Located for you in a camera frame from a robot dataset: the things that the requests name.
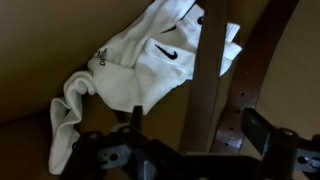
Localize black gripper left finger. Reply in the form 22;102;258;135
59;104;158;180

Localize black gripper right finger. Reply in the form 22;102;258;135
240;107;320;180

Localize tan leather couch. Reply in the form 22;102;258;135
0;0;320;180

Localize white printed garment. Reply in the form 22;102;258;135
48;0;243;176

